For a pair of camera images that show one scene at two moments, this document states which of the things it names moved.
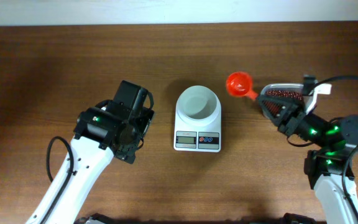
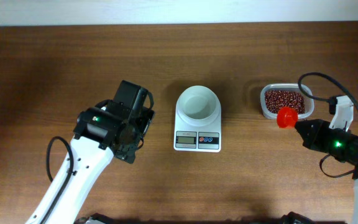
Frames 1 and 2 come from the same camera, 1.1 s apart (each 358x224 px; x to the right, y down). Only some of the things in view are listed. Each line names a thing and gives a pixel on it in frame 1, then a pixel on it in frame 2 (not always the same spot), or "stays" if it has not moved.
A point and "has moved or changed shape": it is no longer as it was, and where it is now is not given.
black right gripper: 287,120 -> 312,140
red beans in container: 275,106 stays
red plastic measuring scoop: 239,83 has moved or changed shape
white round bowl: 198,106 stays
